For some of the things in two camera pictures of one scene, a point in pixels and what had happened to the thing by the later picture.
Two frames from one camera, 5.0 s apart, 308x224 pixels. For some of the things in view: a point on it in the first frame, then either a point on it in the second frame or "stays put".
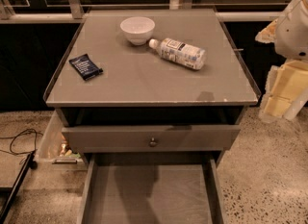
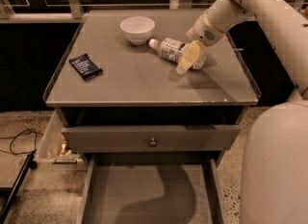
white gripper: (293, 37) to (204, 31)
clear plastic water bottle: (176, 51) stays put
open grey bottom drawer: (160, 187) stays put
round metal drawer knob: (153, 142) stays put
